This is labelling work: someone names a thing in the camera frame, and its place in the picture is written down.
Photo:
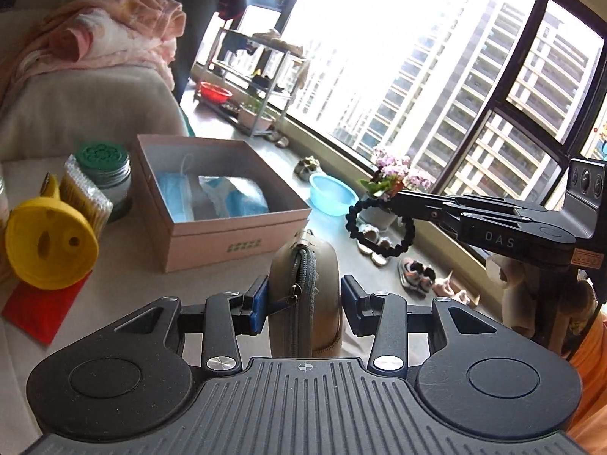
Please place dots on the pink flower pot plant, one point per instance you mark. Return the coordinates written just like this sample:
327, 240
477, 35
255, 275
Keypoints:
393, 170

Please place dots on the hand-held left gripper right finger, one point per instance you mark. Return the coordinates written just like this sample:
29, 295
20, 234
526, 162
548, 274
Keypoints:
353, 305

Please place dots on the black hair scrunchie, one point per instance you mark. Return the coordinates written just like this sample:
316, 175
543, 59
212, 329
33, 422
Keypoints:
351, 228

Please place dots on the pink cardboard box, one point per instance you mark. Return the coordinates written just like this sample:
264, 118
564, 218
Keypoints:
227, 241

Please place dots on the apartment building outside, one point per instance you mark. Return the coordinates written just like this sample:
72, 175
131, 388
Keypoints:
474, 104

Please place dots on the red plastic basin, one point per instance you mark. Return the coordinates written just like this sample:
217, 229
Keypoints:
216, 92

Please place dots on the metal shelf rack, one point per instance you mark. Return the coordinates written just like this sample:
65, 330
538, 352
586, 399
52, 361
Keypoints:
280, 80

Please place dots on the blue plastic basin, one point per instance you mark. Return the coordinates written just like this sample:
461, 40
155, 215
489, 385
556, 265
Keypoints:
332, 196

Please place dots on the black window frame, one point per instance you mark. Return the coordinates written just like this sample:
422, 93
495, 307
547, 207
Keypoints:
545, 9

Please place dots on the yellow plastic funnel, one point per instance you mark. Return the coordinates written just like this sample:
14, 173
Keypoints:
47, 241

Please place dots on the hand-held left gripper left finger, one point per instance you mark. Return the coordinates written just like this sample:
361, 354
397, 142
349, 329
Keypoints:
260, 304

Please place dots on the khaki zip pouch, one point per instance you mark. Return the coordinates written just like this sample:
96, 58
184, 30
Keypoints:
317, 289

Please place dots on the packaged blue face mask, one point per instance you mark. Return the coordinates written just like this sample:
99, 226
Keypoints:
232, 196

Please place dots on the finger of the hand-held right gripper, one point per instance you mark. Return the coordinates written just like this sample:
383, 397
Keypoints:
445, 218
474, 201

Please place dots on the pink slippers pair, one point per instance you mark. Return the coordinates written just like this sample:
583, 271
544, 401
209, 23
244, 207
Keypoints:
450, 289

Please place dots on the pink printed blanket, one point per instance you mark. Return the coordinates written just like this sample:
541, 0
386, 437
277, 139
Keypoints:
104, 28

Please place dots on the white planter box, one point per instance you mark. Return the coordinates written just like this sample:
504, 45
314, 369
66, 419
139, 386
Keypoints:
256, 116

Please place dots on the cotton swab packet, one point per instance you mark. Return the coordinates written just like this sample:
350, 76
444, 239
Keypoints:
83, 194

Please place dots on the red cloth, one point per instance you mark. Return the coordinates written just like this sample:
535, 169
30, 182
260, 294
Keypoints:
38, 305

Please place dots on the grey orange sneakers pair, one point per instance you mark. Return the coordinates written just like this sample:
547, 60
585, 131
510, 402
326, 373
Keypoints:
415, 277

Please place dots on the green lid glass jar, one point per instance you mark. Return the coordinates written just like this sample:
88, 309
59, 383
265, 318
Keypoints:
106, 170

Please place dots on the white slippers pair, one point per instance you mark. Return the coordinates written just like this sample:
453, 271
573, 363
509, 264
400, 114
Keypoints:
372, 241

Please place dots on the grey slippers pair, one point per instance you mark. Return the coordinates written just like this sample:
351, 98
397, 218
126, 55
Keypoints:
277, 141

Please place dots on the beige shoes pair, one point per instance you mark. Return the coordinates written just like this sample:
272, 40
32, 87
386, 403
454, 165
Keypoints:
308, 168

